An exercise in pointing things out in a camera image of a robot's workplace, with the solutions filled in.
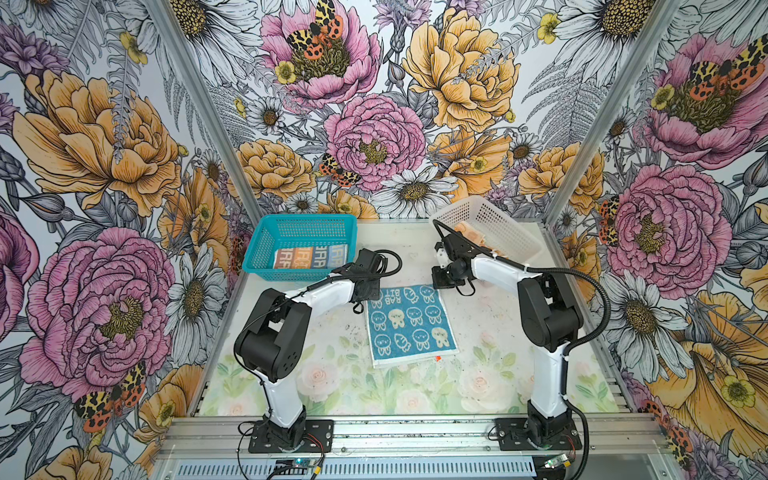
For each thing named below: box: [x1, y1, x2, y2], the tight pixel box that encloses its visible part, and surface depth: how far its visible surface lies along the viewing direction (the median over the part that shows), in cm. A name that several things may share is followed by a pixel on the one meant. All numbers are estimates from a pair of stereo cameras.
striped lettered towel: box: [273, 244, 348, 269], surface depth 111 cm
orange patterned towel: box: [454, 221, 508, 259], surface depth 118 cm
